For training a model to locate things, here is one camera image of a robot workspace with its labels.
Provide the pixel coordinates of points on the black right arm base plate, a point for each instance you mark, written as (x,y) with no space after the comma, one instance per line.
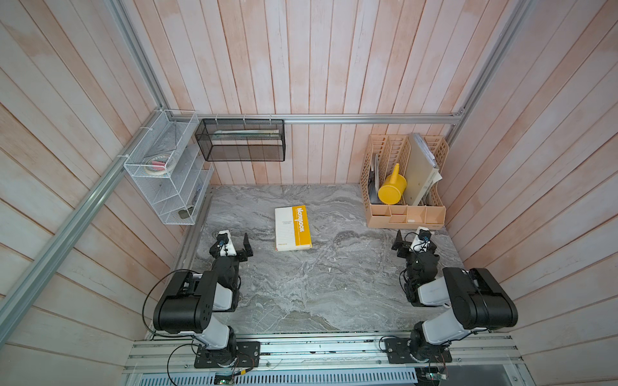
(413,349)

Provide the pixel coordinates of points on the black mesh wall basket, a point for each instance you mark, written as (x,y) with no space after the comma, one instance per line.
(242,139)

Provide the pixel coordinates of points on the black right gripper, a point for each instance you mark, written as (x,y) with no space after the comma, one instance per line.
(399,242)

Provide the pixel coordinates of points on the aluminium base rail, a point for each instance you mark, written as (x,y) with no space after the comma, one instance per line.
(332,358)

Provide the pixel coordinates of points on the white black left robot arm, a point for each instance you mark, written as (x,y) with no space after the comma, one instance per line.
(191,299)

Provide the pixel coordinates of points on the beige folder in organizer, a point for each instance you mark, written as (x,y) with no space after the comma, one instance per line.
(422,170)

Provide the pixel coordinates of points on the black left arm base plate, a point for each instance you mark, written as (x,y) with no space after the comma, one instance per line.
(244,354)

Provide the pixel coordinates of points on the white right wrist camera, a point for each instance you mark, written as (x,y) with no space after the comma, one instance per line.
(422,240)

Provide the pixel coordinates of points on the white wire mesh shelf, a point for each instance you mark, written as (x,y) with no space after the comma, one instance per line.
(177,197)

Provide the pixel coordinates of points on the horizontal aluminium wall rail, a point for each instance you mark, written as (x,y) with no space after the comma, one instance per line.
(345,119)

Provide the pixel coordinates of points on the yellow plastic watering can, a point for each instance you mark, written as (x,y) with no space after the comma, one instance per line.
(394,186)

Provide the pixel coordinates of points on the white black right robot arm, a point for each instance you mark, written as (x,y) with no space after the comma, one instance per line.
(474,302)

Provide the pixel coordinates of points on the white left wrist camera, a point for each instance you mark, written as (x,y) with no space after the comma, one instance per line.
(228,250)

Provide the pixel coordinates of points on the beige plastic desk organizer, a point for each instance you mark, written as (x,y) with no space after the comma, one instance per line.
(392,149)

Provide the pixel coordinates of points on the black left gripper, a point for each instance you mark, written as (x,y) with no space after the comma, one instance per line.
(241,254)

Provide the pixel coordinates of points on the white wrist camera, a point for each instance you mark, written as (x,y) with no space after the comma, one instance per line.
(422,240)
(228,250)

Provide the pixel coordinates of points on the grey book in organizer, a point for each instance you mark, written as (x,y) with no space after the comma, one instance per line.
(373,180)

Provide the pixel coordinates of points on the tape roll on shelf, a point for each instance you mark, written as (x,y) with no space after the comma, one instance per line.
(160,164)

